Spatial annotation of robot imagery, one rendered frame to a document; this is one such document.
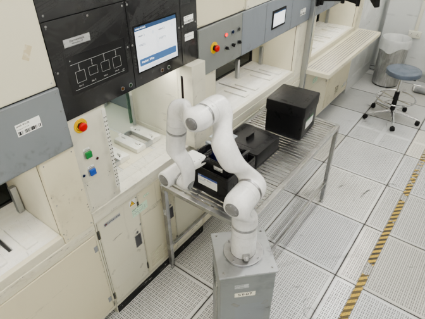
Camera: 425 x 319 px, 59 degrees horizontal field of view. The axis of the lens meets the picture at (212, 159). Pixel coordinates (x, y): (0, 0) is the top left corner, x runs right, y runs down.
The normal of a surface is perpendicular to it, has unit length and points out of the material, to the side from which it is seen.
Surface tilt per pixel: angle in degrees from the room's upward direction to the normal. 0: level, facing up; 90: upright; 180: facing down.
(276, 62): 90
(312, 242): 0
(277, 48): 90
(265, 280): 90
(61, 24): 90
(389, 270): 0
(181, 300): 0
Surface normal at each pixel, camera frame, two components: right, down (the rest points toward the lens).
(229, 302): 0.15, 0.58
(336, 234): 0.00, -0.81
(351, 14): -0.60, 0.47
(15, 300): 0.80, 0.35
